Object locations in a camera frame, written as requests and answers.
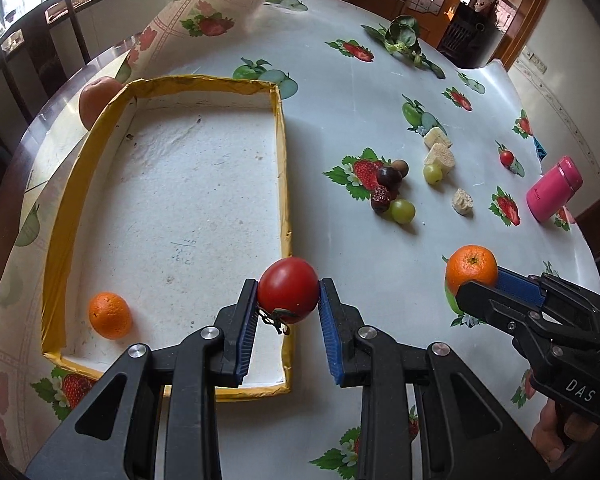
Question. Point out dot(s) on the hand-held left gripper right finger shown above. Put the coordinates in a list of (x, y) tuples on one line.
[(328, 332)]

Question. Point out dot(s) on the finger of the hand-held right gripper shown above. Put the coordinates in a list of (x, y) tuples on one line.
[(495, 307), (520, 287)]

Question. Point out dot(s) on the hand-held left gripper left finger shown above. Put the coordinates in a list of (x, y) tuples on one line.
[(246, 332)]

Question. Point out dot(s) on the orange mandarin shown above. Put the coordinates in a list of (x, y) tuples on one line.
[(110, 315), (471, 270)]

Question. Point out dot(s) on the red tomato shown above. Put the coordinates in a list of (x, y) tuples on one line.
[(287, 290)]

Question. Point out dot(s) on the green grape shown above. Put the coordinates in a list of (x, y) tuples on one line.
[(433, 174), (401, 210)]

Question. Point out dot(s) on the dark red date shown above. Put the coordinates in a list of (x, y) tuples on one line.
[(380, 199)]

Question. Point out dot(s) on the yellow-edged white foam box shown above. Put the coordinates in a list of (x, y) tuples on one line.
[(180, 200)]

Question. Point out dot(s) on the pale yellow food chunk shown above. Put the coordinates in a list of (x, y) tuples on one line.
[(440, 156), (437, 137)]

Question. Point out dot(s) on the dark purple grape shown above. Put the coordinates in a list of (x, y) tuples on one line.
[(389, 176)]

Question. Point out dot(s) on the brown longan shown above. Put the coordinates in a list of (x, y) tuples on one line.
[(400, 167)]

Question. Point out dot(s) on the person's right hand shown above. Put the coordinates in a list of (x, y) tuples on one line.
[(547, 435)]

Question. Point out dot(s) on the small pale food chunk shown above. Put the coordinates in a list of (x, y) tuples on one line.
[(463, 202)]

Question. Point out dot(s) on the pink thermos bottle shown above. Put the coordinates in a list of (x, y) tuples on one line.
[(555, 189)]

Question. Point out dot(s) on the blue packet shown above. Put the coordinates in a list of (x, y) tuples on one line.
[(540, 149)]

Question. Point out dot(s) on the fruit-printed tablecloth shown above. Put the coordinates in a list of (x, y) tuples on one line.
[(360, 100)]

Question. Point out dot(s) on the black heater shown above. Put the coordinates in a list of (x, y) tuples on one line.
[(467, 35)]

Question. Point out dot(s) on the red apple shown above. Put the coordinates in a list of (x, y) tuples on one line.
[(96, 101)]

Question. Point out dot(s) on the green leafy vegetable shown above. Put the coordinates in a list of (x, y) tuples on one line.
[(402, 37)]

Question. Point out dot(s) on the dark wooden chair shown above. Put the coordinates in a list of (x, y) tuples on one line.
[(35, 40)]

